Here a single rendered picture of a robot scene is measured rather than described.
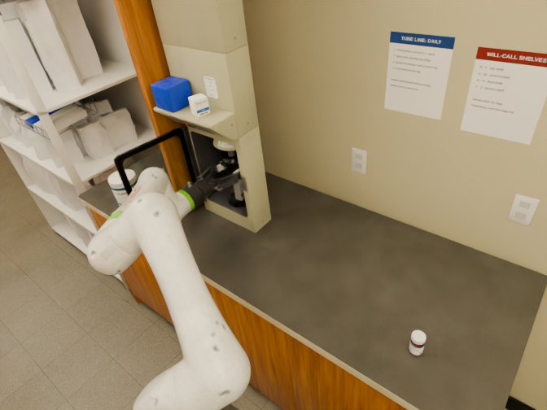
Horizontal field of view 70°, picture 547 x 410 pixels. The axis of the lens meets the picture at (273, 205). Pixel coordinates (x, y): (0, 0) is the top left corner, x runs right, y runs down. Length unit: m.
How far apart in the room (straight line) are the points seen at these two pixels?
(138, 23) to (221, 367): 1.19
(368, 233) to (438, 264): 0.30
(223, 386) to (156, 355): 1.77
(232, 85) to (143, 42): 0.39
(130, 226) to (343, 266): 0.86
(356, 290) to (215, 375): 0.77
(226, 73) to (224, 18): 0.17
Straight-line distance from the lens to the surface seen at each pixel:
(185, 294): 0.90
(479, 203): 1.62
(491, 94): 1.43
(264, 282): 1.52
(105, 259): 1.08
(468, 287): 1.57
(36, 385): 2.86
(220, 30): 1.32
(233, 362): 0.86
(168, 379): 0.93
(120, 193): 2.04
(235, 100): 1.40
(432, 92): 1.48
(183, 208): 1.50
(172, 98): 1.48
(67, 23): 2.58
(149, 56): 1.61
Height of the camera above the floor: 2.09
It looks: 38 degrees down
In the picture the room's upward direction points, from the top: 7 degrees counter-clockwise
